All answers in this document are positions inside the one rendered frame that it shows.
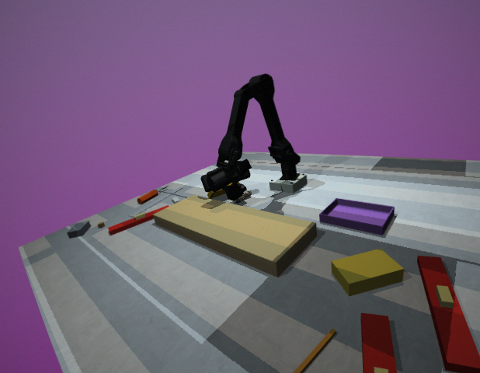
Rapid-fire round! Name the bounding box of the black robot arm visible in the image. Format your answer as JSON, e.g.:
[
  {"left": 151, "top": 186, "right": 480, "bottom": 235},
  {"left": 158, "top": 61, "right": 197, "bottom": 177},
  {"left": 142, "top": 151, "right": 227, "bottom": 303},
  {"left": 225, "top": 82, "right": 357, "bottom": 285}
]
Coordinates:
[{"left": 207, "top": 73, "right": 301, "bottom": 201}]

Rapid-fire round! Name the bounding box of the yellow flat block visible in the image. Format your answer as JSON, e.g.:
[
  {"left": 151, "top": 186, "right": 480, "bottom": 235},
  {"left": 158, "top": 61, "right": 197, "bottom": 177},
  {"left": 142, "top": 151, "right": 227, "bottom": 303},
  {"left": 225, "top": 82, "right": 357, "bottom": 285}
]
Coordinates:
[{"left": 331, "top": 249, "right": 404, "bottom": 296}]

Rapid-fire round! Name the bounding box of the tan flat rectangular panel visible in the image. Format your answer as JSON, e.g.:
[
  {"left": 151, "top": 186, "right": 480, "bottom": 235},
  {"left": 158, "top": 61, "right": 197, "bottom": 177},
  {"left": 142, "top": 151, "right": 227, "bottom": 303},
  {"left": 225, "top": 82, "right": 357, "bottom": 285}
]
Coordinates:
[{"left": 153, "top": 195, "right": 317, "bottom": 277}]

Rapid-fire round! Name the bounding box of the dark red long flat bar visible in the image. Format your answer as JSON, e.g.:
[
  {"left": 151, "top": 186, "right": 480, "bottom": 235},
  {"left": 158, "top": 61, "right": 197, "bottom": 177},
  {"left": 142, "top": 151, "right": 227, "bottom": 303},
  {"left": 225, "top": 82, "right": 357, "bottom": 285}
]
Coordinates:
[
  {"left": 417, "top": 256, "right": 480, "bottom": 373},
  {"left": 361, "top": 313, "right": 397, "bottom": 373},
  {"left": 108, "top": 206, "right": 169, "bottom": 235}
]

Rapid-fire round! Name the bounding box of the brown wooden stick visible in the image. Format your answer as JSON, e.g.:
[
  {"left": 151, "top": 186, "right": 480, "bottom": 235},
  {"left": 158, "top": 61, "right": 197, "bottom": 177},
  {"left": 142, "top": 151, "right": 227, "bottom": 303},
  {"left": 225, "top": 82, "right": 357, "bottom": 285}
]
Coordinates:
[{"left": 293, "top": 329, "right": 336, "bottom": 373}]

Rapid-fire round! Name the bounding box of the purple shallow tray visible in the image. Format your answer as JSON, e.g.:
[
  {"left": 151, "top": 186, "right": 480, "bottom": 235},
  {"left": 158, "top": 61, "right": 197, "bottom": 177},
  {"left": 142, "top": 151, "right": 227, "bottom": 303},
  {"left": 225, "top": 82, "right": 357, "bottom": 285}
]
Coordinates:
[{"left": 319, "top": 198, "right": 395, "bottom": 235}]

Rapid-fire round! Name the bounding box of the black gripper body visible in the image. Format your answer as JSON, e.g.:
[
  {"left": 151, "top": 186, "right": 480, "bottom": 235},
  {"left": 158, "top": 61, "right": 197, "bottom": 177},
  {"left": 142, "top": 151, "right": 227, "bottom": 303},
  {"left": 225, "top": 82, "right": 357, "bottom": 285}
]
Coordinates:
[{"left": 200, "top": 170, "right": 251, "bottom": 192}]

